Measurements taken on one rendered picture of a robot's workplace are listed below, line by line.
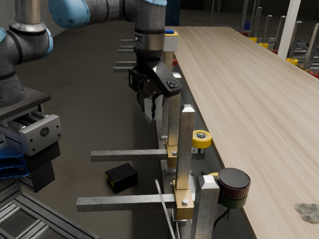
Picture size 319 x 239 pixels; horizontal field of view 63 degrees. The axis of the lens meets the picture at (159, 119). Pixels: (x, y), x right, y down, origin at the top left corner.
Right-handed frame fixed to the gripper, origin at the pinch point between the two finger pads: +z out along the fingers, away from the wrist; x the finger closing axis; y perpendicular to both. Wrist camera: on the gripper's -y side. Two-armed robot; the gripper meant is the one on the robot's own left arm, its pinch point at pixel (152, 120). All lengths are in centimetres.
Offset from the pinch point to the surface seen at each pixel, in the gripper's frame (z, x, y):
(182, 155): 7.9, -4.2, -9.9
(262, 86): 16, -89, 25
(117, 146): 108, -50, 134
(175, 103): 3.6, -17.3, 11.5
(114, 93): 108, -101, 250
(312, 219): 14.8, -21.8, -40.1
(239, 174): -4.6, 1.4, -32.5
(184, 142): 3.2, -4.4, -9.9
